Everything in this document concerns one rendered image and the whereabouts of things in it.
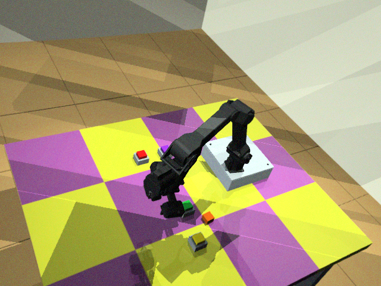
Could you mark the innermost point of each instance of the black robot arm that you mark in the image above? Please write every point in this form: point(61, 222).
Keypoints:
point(187, 148)

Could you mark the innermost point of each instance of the orange block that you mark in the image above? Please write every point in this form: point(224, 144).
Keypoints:
point(208, 217)

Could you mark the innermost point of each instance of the red button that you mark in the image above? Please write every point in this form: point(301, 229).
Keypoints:
point(141, 157)

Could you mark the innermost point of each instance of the yellow button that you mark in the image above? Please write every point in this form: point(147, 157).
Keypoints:
point(197, 241)

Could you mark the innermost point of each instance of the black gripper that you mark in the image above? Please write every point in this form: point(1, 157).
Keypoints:
point(171, 208)

